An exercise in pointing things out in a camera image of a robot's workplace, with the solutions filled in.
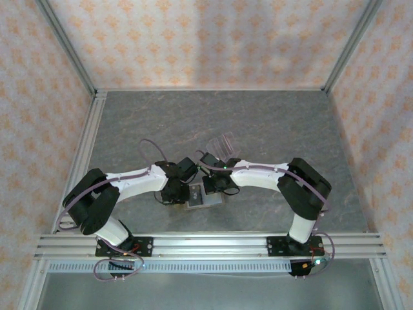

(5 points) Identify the blue-grey card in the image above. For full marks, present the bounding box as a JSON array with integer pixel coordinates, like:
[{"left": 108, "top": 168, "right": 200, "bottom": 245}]
[{"left": 203, "top": 192, "right": 224, "bottom": 207}]

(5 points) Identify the dark card with white print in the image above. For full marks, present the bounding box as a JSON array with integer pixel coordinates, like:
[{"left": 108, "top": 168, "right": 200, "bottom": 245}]
[{"left": 188, "top": 183, "right": 205, "bottom": 208}]

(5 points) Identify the small grey box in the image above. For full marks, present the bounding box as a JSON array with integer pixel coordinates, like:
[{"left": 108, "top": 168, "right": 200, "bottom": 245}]
[{"left": 184, "top": 182, "right": 226, "bottom": 211}]

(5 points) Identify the clear acrylic card holder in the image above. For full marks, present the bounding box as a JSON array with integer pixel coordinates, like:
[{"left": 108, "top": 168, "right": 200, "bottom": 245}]
[{"left": 205, "top": 130, "right": 242, "bottom": 161}]

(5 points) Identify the black left electronics board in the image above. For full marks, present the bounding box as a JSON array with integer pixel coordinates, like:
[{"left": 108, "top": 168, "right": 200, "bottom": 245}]
[{"left": 108, "top": 260, "right": 145, "bottom": 282}]

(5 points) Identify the black electronics board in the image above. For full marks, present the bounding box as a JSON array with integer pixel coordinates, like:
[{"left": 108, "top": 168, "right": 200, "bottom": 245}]
[
  {"left": 288, "top": 258, "right": 330, "bottom": 279},
  {"left": 108, "top": 260, "right": 145, "bottom": 282}
]

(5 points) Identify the grey metal panel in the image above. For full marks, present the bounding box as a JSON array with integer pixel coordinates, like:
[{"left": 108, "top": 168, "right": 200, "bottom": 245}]
[{"left": 35, "top": 273, "right": 385, "bottom": 310}]

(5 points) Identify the black right electronics board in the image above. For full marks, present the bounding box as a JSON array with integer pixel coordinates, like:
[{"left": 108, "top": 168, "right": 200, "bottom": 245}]
[{"left": 288, "top": 258, "right": 330, "bottom": 279}]

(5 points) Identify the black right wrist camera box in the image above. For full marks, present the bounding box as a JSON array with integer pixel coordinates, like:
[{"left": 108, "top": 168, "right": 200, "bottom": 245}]
[{"left": 198, "top": 151, "right": 220, "bottom": 169}]

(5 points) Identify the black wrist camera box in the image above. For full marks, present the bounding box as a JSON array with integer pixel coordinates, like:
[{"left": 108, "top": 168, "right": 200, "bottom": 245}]
[
  {"left": 176, "top": 157, "right": 199, "bottom": 182},
  {"left": 198, "top": 151, "right": 220, "bottom": 169}
]

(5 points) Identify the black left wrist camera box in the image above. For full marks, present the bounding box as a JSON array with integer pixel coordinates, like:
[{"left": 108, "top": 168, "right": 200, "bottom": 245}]
[{"left": 176, "top": 157, "right": 199, "bottom": 182}]

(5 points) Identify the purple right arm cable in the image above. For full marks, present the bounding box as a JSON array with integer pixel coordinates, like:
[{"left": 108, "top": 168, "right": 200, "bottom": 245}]
[{"left": 193, "top": 150, "right": 332, "bottom": 223}]

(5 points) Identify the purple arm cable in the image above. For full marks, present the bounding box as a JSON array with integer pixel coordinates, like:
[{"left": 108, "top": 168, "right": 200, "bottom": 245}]
[
  {"left": 57, "top": 138, "right": 168, "bottom": 232},
  {"left": 193, "top": 150, "right": 332, "bottom": 223}
]

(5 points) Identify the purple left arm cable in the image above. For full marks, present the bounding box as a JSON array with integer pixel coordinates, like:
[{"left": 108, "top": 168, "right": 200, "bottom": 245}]
[{"left": 57, "top": 138, "right": 168, "bottom": 232}]

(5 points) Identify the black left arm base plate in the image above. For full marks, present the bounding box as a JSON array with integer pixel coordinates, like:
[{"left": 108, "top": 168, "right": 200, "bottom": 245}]
[{"left": 95, "top": 236, "right": 154, "bottom": 258}]

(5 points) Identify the grey slotted cable duct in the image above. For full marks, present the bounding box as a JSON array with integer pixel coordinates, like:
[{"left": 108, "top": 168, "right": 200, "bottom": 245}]
[{"left": 48, "top": 260, "right": 293, "bottom": 274}]

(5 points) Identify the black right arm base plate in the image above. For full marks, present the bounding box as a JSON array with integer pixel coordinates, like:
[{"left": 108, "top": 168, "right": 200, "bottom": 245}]
[{"left": 267, "top": 235, "right": 323, "bottom": 258}]

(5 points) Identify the aluminium rail along wall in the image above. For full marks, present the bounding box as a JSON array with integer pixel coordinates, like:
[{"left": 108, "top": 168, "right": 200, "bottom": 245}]
[{"left": 96, "top": 86, "right": 327, "bottom": 92}]

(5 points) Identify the aluminium left side rail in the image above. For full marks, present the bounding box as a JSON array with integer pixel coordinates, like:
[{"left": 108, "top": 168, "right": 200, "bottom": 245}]
[{"left": 51, "top": 90, "right": 109, "bottom": 235}]

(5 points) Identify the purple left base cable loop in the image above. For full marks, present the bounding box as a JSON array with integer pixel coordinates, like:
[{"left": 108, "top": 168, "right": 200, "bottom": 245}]
[{"left": 93, "top": 251, "right": 145, "bottom": 282}]

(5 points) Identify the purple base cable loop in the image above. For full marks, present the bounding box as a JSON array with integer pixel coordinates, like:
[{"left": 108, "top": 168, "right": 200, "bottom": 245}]
[
  {"left": 93, "top": 251, "right": 145, "bottom": 282},
  {"left": 314, "top": 232, "right": 339, "bottom": 278}
]

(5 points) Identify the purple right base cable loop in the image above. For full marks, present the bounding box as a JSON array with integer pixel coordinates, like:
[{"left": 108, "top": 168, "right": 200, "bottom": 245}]
[{"left": 314, "top": 232, "right": 339, "bottom": 278}]

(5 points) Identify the aluminium left frame leg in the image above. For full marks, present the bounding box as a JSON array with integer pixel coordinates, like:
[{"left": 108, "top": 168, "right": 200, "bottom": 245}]
[{"left": 19, "top": 258, "right": 49, "bottom": 310}]

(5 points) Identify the aluminium frame leg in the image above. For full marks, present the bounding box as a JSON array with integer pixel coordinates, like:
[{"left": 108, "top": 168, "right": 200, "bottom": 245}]
[
  {"left": 19, "top": 258, "right": 49, "bottom": 310},
  {"left": 369, "top": 258, "right": 393, "bottom": 310}
]

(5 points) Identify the aluminium left corner post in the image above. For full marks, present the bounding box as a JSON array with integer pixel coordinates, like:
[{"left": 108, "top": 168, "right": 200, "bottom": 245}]
[{"left": 34, "top": 0, "right": 99, "bottom": 96}]

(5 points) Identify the aluminium corner post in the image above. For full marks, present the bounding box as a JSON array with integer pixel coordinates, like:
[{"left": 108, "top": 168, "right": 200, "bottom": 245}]
[
  {"left": 34, "top": 0, "right": 99, "bottom": 96},
  {"left": 322, "top": 0, "right": 385, "bottom": 94}
]

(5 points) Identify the aluminium right corner post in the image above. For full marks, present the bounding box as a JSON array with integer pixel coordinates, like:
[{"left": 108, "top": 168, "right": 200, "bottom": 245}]
[{"left": 322, "top": 0, "right": 385, "bottom": 94}]

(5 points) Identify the aluminium right frame leg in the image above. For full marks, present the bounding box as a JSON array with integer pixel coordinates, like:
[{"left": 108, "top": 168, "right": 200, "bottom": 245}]
[{"left": 369, "top": 258, "right": 393, "bottom": 310}]

